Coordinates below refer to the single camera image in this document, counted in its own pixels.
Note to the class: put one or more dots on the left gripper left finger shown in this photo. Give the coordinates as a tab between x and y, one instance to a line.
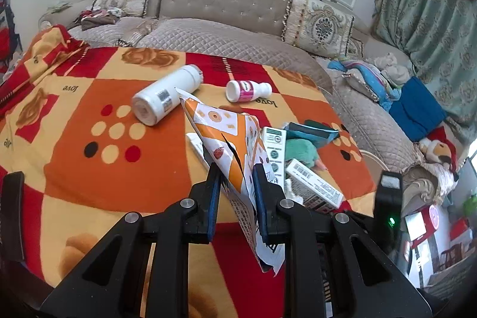
202	221

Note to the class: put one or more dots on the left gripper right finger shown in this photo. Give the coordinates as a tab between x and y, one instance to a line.
272	225

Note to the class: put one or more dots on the long white barcode box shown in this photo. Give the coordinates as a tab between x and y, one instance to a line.
317	194

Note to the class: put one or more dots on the green plush toy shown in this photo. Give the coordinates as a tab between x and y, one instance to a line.
305	152

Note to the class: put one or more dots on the white green milk carton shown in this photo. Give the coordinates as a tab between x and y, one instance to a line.
274	142

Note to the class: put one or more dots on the orange white snack wrapper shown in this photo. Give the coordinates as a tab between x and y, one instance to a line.
234	143

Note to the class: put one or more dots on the white tissue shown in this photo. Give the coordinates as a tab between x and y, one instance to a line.
290	195

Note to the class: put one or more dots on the white blue toothpaste box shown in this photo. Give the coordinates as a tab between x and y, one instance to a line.
197	147

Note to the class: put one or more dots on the beige round trash bin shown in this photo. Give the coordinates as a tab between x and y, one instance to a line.
374	164

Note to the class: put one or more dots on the santa plush toy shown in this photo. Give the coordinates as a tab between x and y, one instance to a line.
437	148

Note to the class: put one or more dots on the blue cushion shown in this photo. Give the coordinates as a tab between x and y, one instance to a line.
416	112

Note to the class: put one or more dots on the white pink yogurt bottle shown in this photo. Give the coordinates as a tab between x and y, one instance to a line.
247	91

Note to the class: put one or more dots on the colourful striped cloth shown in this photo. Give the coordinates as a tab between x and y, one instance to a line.
367	80

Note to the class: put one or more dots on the white thermos bottle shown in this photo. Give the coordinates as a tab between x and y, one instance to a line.
160	98

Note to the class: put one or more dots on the orange red patterned blanket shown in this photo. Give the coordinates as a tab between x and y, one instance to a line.
68	126

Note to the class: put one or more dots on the large ornate embroidered cushion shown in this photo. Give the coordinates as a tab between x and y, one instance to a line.
317	28

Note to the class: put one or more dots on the grey tufted sofa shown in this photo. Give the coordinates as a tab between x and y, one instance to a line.
250	30

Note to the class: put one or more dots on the teal patterned curtain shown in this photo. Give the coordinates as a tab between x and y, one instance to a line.
439	37

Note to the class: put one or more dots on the small beige cushion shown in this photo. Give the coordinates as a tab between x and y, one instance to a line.
132	8

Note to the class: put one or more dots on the pile of clothes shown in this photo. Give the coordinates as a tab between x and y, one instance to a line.
89	19

